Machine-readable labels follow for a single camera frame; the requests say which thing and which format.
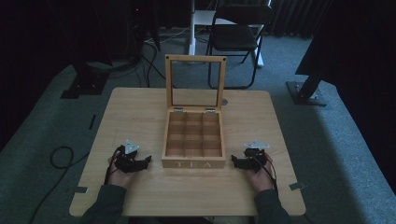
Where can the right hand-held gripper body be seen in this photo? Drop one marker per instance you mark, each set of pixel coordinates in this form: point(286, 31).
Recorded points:
point(255, 157)

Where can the black stand with metal foot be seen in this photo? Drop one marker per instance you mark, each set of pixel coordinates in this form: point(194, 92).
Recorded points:
point(306, 90)

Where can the grey tape piece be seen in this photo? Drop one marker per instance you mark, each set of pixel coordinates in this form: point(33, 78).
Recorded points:
point(81, 189)
point(296, 186)

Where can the dark curtain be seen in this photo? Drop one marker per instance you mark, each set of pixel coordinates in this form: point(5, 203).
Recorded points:
point(358, 46)

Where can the person's left hand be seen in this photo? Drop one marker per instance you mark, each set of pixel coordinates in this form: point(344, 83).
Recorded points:
point(120, 177)

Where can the wooden tea box with lid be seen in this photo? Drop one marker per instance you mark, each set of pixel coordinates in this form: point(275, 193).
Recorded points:
point(193, 146)

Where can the person's right hand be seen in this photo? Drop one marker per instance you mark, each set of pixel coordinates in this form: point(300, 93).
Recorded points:
point(261, 180)

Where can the black stand base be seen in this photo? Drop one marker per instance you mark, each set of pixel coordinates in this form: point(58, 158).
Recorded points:
point(85, 84)

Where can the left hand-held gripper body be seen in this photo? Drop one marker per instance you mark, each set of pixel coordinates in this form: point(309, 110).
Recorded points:
point(128, 157)

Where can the black folding chair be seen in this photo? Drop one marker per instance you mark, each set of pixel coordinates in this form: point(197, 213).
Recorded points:
point(235, 37)

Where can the small round grey disc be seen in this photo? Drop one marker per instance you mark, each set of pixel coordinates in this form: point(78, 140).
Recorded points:
point(224, 101)

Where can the black strip on floor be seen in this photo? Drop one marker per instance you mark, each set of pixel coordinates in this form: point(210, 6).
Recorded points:
point(92, 122)

